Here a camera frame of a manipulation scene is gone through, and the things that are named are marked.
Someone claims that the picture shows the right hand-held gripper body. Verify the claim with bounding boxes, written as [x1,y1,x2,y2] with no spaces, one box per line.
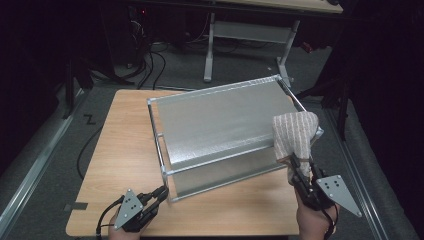
[294,174,363,218]

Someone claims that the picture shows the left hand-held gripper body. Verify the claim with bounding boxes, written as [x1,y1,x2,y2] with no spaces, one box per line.
[113,188,159,233]

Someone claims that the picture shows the beige striped towel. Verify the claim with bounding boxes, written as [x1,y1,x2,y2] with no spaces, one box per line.
[272,111,320,183]

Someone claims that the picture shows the grey two-tier shoe rack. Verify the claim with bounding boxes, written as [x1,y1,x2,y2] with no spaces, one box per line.
[146,74,325,204]

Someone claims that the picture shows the person's left hand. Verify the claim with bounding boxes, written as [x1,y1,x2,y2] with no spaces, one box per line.
[108,214,141,240]

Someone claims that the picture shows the person's right hand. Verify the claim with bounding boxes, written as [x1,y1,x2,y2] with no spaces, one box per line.
[295,192,341,234]

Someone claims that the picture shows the grey tape piece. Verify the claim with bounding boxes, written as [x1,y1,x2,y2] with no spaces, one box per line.
[63,201,88,213]

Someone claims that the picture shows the black metal stand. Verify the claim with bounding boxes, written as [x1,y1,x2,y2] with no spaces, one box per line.
[291,74,354,141]
[61,58,96,120]

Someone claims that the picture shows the white-legged desk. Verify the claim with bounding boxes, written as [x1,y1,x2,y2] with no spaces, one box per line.
[203,0,344,92]

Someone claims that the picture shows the dark computer with red light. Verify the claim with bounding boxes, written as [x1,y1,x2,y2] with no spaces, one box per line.
[128,4,151,44]

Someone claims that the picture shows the aluminium floor rail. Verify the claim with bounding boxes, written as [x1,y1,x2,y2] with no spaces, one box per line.
[324,108,389,240]
[0,88,86,231]

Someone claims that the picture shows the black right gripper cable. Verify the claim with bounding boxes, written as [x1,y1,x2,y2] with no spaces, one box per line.
[321,206,338,240]

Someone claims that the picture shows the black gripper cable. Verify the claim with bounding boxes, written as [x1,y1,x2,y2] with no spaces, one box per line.
[321,206,338,240]
[95,196,125,240]

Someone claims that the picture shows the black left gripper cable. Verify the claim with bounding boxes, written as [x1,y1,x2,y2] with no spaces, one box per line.
[95,196,125,240]

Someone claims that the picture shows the black cable on floor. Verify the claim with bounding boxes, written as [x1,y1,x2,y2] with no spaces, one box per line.
[76,124,104,181]

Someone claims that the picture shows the bundle of black floor cables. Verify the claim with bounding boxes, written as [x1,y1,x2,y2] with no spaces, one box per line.
[126,39,168,91]

